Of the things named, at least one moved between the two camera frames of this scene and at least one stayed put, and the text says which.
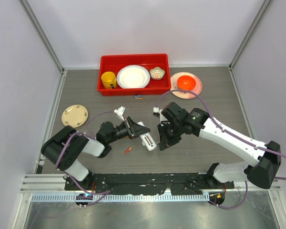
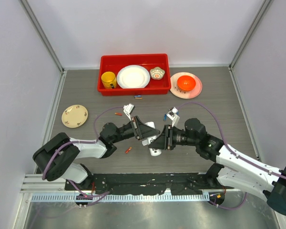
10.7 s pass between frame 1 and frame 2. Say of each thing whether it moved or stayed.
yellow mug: stayed
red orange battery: stayed
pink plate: stayed
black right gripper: moved
